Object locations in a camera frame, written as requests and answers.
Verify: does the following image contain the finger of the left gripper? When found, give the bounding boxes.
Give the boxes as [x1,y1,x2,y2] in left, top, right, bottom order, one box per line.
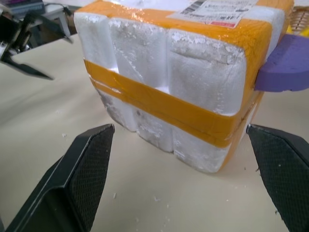
[0,55,54,81]
[25,13,74,44]

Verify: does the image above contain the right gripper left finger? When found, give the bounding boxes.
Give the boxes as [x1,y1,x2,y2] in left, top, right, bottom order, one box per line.
[0,123,115,232]

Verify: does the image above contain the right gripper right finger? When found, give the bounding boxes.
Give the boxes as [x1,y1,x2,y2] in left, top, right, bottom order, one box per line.
[246,123,309,232]

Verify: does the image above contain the purple plate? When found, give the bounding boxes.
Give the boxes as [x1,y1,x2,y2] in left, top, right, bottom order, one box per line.
[254,33,309,93]

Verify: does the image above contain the white parcel with yellow tape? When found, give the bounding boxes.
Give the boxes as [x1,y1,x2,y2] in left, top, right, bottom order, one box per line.
[73,0,296,140]

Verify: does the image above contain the white foam bottle holder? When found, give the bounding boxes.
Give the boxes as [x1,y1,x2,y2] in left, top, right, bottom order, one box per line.
[90,77,265,174]

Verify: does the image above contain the wicker basket with handle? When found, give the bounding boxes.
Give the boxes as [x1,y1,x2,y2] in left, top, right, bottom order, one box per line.
[287,4,309,37]

